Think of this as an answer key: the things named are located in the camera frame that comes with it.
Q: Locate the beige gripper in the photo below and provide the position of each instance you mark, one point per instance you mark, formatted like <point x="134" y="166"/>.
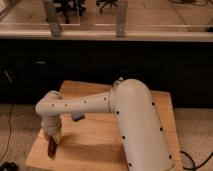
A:
<point x="52" y="130"/>

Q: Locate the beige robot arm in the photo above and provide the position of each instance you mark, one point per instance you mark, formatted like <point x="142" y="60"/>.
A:
<point x="143" y="136"/>

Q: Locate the blue cloth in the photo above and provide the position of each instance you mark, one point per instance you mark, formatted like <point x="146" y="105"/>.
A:
<point x="77" y="117"/>

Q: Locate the black device on floor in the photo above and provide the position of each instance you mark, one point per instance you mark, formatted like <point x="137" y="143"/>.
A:
<point x="8" y="166"/>

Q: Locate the small clear bottle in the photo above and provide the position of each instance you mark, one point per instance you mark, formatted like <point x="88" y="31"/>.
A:
<point x="117" y="82"/>

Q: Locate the black office chair left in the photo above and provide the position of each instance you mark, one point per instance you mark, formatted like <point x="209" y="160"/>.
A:
<point x="70" y="5"/>

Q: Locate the black office chair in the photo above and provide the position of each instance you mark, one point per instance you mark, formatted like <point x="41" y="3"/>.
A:
<point x="70" y="5"/>
<point x="106" y="2"/>

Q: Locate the black office chair right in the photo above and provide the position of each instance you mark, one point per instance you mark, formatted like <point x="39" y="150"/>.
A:
<point x="106" y="2"/>

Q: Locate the grey metal post left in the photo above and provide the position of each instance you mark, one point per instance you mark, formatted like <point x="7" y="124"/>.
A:
<point x="54" y="25"/>

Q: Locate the grey metal post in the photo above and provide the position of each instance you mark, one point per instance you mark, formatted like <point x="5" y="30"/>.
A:
<point x="121" y="17"/>
<point x="54" y="25"/>

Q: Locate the grey metal post right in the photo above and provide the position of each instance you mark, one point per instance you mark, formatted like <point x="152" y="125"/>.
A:
<point x="121" y="17"/>

